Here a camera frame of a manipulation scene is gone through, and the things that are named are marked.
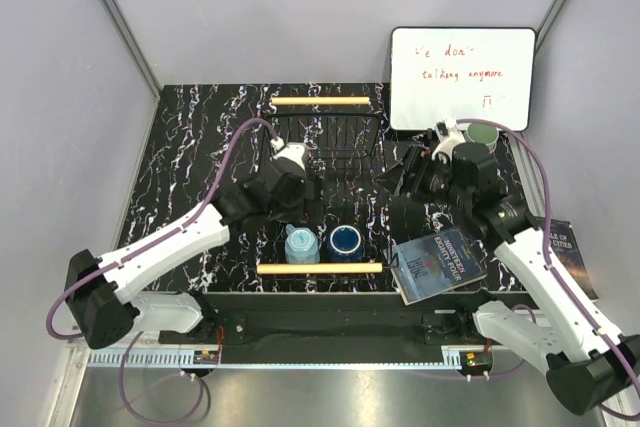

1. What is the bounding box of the far wooden rack handle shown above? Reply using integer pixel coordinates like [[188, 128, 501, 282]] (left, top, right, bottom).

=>
[[270, 96, 370, 106]]

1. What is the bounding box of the near wooden rack handle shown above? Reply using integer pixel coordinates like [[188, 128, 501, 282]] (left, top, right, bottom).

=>
[[257, 262, 383, 275]]

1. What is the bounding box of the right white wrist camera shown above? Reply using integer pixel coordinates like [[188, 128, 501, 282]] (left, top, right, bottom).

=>
[[431, 118, 466, 163]]

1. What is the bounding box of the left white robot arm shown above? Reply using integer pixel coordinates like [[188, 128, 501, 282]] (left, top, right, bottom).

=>
[[65, 156, 306, 349]]

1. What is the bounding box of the white slotted cable duct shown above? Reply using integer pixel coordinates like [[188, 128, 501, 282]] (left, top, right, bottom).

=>
[[87, 344, 466, 368]]

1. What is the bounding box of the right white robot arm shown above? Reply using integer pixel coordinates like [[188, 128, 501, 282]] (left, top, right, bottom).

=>
[[375, 142, 639, 415]]

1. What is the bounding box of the Tale of Two Cities book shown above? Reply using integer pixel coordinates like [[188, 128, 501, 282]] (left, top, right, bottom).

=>
[[548, 219, 599, 301]]

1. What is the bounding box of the black wire dish rack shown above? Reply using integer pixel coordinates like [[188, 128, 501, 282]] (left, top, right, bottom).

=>
[[255, 111, 392, 292]]

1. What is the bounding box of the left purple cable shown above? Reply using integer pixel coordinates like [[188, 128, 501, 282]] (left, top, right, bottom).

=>
[[45, 117, 281, 423]]

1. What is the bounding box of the sage green plastic cup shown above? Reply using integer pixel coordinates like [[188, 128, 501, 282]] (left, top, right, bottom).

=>
[[464, 123, 500, 153]]

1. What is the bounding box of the dark blue ceramic cup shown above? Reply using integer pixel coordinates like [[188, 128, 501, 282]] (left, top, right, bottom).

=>
[[327, 225, 364, 263]]

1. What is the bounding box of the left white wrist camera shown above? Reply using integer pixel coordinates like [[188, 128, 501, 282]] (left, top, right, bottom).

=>
[[270, 137, 309, 169]]

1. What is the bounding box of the Nineteen Eighty-Four book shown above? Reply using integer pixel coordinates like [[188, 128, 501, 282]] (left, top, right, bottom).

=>
[[389, 228, 487, 305]]

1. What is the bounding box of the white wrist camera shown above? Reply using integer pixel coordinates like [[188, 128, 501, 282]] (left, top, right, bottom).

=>
[[270, 137, 309, 169], [431, 118, 466, 163]]

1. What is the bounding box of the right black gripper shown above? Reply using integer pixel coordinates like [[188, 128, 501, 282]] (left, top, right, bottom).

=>
[[373, 144, 472, 211]]

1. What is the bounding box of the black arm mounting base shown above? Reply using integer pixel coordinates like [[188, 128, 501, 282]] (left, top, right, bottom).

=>
[[157, 291, 516, 366]]

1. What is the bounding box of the light blue faceted cup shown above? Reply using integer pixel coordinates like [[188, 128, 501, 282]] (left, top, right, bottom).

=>
[[285, 225, 320, 264]]

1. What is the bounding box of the wooden rack handle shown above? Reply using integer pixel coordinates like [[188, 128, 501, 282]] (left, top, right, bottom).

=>
[[270, 96, 370, 106], [257, 262, 383, 275]]

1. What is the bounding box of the white dry-erase board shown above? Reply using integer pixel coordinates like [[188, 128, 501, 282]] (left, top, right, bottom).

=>
[[389, 27, 537, 131]]

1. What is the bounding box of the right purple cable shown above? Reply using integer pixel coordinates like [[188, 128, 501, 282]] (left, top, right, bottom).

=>
[[449, 118, 640, 418]]

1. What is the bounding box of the purple cable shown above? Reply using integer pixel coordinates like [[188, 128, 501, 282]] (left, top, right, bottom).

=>
[[449, 118, 640, 418], [45, 117, 281, 423]]

